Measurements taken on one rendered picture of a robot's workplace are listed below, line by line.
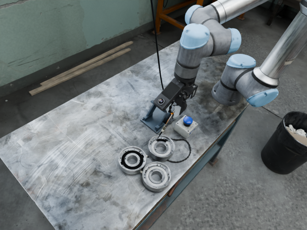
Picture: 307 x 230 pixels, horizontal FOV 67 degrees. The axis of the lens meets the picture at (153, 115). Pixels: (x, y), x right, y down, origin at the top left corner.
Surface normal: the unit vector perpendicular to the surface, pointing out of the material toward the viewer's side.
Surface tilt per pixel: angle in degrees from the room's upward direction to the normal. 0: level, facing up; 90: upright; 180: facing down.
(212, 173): 0
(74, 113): 0
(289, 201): 0
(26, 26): 90
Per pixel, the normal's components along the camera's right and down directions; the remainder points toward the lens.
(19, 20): 0.73, 0.56
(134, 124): 0.11, -0.65
